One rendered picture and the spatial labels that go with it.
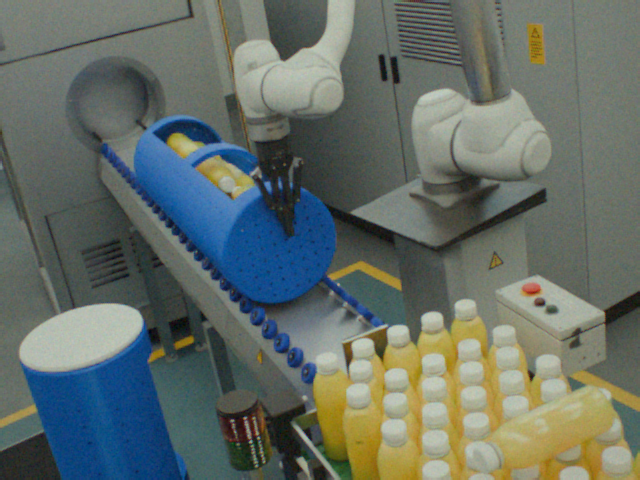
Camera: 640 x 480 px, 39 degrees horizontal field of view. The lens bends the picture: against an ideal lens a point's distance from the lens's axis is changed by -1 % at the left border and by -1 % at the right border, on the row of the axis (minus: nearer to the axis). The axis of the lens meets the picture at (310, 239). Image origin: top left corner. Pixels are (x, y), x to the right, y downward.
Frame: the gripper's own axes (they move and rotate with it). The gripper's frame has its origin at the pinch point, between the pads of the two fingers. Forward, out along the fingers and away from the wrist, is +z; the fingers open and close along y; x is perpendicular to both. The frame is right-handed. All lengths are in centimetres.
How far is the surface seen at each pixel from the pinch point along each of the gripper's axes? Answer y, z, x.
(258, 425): -36, -6, -80
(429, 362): -1, 6, -64
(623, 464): 7, 6, -103
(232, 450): -41, -3, -79
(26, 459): -76, 101, 106
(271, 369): -14.5, 27.9, -12.3
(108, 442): -53, 33, -9
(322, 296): 6.2, 23.3, 3.3
